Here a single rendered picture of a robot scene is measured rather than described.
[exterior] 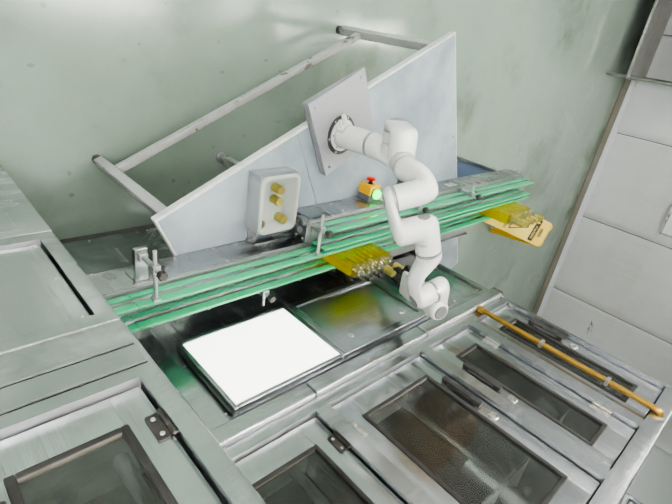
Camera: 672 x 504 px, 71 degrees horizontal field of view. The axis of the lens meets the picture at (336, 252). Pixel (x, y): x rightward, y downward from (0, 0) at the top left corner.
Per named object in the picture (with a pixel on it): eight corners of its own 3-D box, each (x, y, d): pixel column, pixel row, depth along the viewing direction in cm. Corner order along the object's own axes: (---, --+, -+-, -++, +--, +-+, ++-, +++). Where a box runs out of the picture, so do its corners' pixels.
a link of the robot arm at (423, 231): (430, 228, 162) (388, 238, 162) (423, 172, 151) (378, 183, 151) (445, 253, 148) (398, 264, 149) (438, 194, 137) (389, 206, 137)
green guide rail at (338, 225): (314, 226, 185) (327, 234, 180) (314, 224, 184) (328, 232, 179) (521, 179, 300) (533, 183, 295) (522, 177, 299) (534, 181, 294)
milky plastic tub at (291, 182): (245, 227, 178) (258, 236, 173) (248, 170, 168) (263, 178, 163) (281, 220, 189) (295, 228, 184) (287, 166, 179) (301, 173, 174)
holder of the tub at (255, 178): (244, 239, 181) (255, 247, 176) (248, 170, 169) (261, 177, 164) (280, 231, 192) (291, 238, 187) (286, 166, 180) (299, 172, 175)
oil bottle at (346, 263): (319, 257, 195) (355, 281, 182) (320, 245, 193) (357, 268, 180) (329, 254, 199) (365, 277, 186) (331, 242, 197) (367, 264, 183)
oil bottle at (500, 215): (476, 212, 277) (520, 230, 260) (479, 203, 275) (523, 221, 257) (481, 210, 281) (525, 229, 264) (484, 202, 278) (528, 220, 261)
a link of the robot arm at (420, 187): (384, 160, 154) (393, 175, 141) (424, 150, 154) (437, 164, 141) (390, 198, 160) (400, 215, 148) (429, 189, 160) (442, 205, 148)
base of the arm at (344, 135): (325, 122, 179) (355, 132, 170) (346, 106, 184) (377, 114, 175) (334, 156, 190) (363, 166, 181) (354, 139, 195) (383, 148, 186)
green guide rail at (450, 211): (312, 243, 188) (325, 251, 183) (312, 241, 187) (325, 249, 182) (518, 190, 303) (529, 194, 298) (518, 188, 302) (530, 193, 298)
